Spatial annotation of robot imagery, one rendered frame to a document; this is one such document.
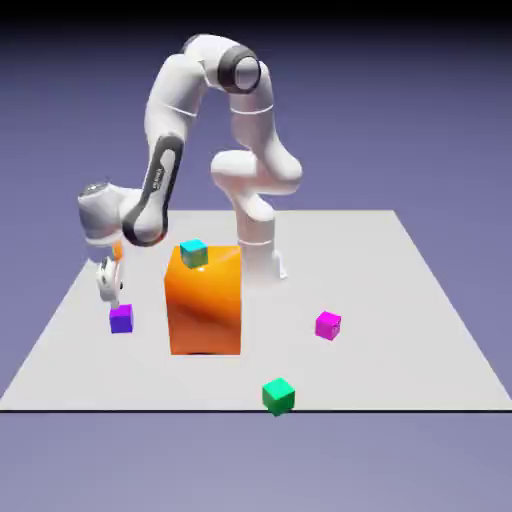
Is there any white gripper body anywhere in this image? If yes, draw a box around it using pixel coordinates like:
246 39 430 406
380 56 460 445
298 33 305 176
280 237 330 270
95 256 125 304

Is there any small purple cube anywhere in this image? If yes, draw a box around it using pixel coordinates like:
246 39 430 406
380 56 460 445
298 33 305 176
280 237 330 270
109 303 134 335

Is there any small cyan cube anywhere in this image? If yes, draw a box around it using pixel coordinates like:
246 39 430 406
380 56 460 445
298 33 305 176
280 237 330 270
179 238 209 269

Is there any small green cube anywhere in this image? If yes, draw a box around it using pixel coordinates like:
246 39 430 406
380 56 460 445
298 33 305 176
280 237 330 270
261 376 297 418

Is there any small magenta cube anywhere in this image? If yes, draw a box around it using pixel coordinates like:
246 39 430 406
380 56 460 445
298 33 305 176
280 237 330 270
314 310 343 342

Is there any large orange box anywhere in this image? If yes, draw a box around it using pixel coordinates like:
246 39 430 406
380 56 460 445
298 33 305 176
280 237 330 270
164 244 242 356

